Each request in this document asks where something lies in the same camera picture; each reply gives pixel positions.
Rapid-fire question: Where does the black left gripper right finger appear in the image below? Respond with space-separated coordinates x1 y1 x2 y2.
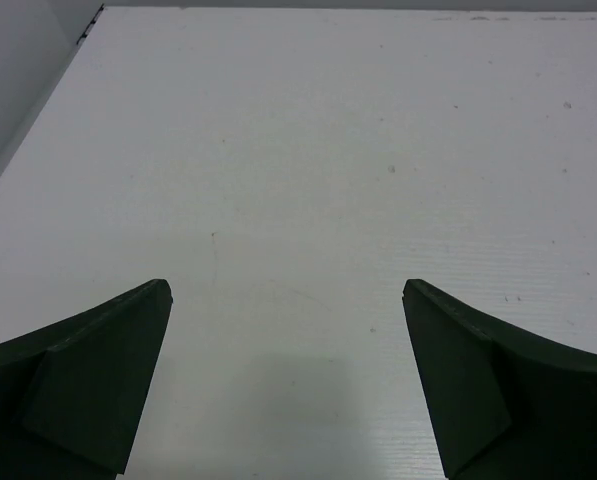
403 279 597 479

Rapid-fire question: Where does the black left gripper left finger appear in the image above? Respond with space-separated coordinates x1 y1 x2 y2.
0 279 173 479

